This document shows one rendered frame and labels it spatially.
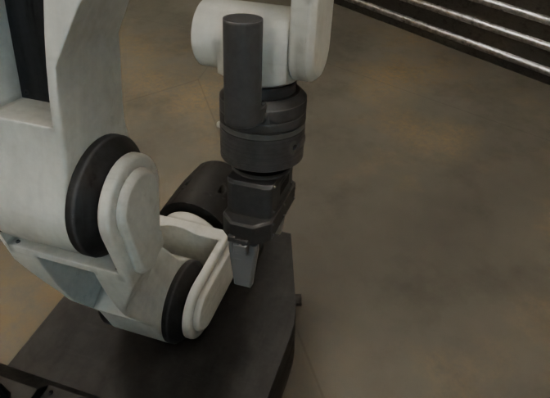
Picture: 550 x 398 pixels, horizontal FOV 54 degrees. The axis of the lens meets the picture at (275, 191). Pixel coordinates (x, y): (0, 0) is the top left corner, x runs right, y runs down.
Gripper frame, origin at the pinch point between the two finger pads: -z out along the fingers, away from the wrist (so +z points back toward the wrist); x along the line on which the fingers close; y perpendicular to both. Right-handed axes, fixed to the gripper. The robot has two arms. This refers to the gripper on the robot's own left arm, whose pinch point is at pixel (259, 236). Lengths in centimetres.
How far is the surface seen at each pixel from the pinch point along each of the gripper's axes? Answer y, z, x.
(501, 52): 38, -25, -183
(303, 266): -7, -49, -55
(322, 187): -10, -45, -87
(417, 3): 1, -14, -202
